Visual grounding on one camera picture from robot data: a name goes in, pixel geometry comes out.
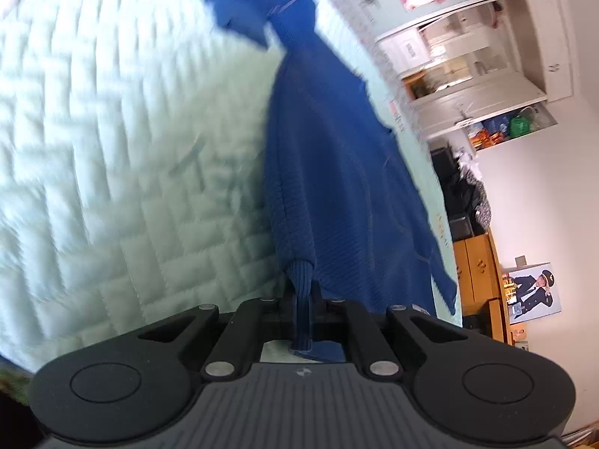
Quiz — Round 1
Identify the blue knit sweater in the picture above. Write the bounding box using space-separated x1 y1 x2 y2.
207 0 457 363

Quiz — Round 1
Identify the wooden dresser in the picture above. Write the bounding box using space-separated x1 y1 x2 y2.
453 231 513 346

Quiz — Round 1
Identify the mint quilted bee bedspread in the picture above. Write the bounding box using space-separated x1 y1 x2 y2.
0 0 465 375

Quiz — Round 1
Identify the portrait of uniformed child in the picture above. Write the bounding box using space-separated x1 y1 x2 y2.
502 263 562 324

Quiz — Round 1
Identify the shelf niche with bags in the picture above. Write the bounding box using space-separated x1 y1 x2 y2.
466 103 557 151

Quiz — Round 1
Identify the white door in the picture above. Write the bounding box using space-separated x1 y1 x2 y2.
412 70 547 140

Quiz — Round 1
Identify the white drawer shelf unit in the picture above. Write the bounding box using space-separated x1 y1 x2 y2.
373 0 525 85

